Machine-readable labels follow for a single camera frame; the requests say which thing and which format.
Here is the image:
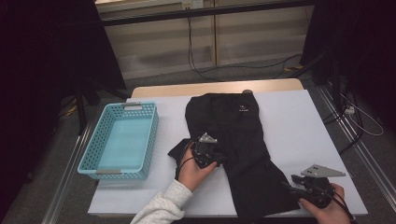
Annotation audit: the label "left hand-held gripper cable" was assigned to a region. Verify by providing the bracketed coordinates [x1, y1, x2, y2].
[176, 139, 197, 181]

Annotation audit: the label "black pants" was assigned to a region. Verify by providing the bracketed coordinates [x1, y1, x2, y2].
[167, 92, 302, 223]

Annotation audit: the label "black hanging wall cable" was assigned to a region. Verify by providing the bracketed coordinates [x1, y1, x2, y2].
[186, 17, 226, 83]

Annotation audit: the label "black floor cable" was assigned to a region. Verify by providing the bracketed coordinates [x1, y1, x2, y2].
[197, 53, 304, 80]

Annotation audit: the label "wooden table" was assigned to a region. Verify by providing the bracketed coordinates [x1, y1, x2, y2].
[130, 77, 304, 99]

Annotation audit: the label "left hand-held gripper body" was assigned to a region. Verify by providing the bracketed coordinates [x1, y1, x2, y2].
[190, 133, 220, 170]

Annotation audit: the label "black metal stand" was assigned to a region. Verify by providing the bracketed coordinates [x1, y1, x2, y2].
[74, 77, 133, 137]
[292, 49, 344, 115]

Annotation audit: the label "yellow floor tape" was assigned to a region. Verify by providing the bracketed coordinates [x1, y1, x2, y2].
[283, 63, 304, 73]

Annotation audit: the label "white table sheet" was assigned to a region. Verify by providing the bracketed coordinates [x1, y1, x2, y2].
[88, 89, 369, 217]

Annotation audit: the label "metal floor rail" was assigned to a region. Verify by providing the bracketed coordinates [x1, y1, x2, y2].
[316, 83, 396, 213]
[40, 120, 96, 224]

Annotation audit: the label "right hand-held gripper cable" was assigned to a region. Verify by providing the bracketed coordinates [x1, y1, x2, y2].
[323, 186, 356, 222]

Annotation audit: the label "white wall socket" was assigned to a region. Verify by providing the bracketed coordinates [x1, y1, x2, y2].
[181, 0, 205, 10]

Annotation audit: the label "vertical metal wall strip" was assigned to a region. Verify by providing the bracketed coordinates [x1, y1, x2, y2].
[212, 0, 219, 67]

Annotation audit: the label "black horizontal bar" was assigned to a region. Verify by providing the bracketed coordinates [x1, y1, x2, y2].
[101, 0, 316, 27]

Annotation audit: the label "black curtain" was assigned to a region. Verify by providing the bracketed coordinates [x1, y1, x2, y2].
[300, 0, 396, 132]
[0, 0, 128, 216]

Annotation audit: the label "person's left hand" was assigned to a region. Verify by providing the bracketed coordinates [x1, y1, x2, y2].
[177, 148, 219, 192]

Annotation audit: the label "white floor cable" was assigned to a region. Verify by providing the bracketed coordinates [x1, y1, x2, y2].
[339, 92, 385, 137]

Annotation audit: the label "person's right hand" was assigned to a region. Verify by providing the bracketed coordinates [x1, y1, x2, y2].
[298, 182, 355, 224]

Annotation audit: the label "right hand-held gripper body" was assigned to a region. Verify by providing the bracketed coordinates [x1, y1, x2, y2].
[298, 163, 347, 210]

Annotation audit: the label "hand-held gripper cable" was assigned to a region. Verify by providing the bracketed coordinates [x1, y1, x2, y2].
[323, 186, 356, 222]
[176, 139, 197, 181]

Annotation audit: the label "light blue perforated plastic basket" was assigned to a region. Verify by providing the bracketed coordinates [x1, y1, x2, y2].
[77, 102, 160, 181]

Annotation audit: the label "black cable bundle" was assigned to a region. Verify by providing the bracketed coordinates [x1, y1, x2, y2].
[321, 90, 365, 156]

